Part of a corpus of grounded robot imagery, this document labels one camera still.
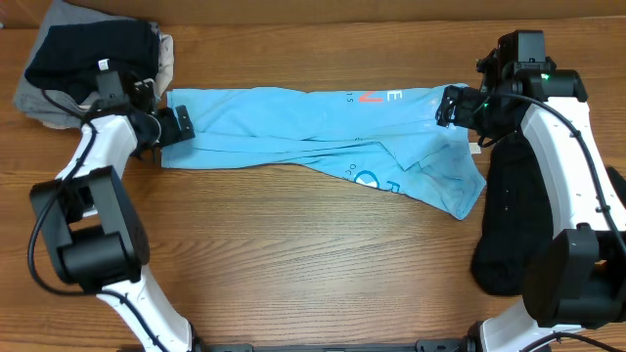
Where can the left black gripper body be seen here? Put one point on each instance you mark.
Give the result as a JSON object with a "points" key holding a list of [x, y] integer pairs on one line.
{"points": [[168, 128]]}

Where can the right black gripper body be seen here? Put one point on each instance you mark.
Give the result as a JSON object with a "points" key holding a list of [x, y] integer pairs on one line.
{"points": [[477, 112]]}

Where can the light blue printed t-shirt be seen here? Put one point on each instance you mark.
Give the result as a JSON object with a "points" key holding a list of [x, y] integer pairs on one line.
{"points": [[387, 140]]}

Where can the black garment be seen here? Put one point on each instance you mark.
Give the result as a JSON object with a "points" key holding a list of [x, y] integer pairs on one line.
{"points": [[517, 220]]}

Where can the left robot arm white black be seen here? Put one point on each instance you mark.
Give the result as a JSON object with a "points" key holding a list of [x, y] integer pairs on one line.
{"points": [[88, 239]]}

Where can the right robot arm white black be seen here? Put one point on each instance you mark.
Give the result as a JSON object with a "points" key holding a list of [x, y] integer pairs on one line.
{"points": [[578, 282]]}

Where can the folded grey garment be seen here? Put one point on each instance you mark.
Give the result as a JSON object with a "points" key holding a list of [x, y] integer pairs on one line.
{"points": [[28, 99]]}

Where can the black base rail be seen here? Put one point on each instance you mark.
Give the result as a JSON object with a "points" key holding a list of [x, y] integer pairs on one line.
{"points": [[342, 347]]}

